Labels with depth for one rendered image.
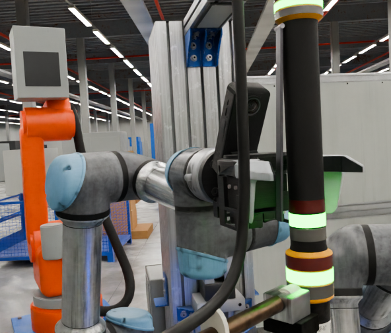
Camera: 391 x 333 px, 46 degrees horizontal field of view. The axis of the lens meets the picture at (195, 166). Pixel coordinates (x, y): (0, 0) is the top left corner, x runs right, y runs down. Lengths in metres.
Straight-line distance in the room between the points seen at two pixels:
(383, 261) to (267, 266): 1.53
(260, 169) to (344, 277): 0.52
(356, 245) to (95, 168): 0.53
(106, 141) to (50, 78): 6.83
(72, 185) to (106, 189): 0.08
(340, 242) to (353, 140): 1.65
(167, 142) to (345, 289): 0.65
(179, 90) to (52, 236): 3.04
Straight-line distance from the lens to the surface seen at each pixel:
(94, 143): 11.10
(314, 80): 0.43
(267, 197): 0.50
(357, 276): 0.91
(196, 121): 1.30
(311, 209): 0.43
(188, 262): 0.68
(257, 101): 0.52
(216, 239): 0.67
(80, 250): 1.02
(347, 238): 0.91
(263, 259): 2.39
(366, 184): 2.57
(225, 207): 0.52
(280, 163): 0.42
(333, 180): 0.47
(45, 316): 4.44
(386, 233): 0.92
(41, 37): 4.37
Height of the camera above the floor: 1.68
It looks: 3 degrees down
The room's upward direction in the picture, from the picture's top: 3 degrees counter-clockwise
